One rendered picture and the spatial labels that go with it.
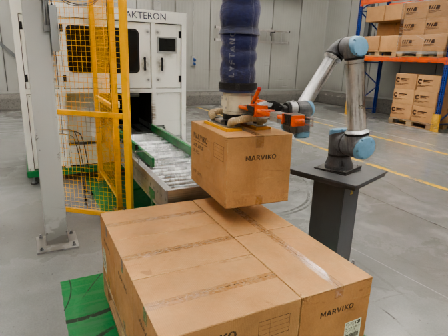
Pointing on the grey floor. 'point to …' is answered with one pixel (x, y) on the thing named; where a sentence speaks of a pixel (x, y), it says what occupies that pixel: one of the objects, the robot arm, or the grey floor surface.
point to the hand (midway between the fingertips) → (259, 110)
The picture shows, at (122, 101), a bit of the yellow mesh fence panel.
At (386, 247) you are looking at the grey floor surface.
